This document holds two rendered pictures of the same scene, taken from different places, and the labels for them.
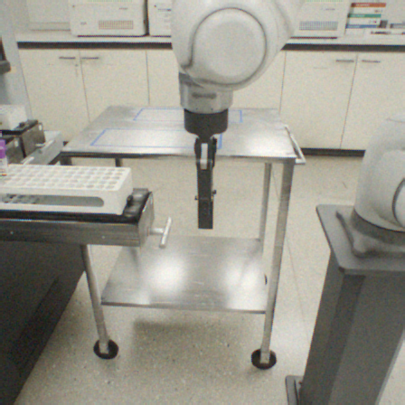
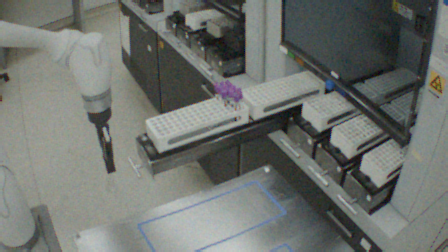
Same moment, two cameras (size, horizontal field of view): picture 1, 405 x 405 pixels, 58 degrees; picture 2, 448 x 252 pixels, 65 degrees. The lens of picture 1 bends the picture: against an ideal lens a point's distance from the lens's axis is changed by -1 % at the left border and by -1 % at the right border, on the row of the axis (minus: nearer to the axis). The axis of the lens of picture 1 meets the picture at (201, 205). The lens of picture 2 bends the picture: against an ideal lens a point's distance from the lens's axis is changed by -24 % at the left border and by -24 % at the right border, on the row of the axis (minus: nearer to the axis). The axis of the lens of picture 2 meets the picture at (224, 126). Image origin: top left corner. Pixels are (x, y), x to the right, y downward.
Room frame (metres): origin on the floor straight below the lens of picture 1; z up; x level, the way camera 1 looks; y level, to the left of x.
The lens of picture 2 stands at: (1.59, -0.25, 1.63)
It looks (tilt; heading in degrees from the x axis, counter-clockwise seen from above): 37 degrees down; 146
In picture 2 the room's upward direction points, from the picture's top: straight up
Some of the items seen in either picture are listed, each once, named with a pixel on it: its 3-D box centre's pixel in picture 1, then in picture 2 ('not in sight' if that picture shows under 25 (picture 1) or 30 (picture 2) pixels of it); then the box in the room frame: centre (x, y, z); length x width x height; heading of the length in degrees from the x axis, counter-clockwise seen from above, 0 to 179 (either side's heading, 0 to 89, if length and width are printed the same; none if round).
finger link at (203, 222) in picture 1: (205, 212); not in sight; (0.61, -0.01, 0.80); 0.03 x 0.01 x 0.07; 86
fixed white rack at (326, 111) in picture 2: not in sight; (342, 106); (0.83, 0.74, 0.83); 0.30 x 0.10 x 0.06; 86
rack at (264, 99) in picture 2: not in sight; (284, 94); (0.67, 0.61, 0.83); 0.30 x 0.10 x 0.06; 86
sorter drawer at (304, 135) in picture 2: not in sight; (364, 108); (0.84, 0.87, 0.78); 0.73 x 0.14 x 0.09; 86
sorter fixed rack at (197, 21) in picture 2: not in sight; (218, 17); (-0.03, 0.80, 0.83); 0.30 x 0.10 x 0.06; 86
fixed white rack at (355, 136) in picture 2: not in sight; (370, 129); (0.98, 0.72, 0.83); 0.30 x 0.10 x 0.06; 86
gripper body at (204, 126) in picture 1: (205, 134); (100, 119); (0.62, -0.01, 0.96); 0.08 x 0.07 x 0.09; 176
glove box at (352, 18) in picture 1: (362, 18); not in sight; (3.28, -1.28, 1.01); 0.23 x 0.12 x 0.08; 85
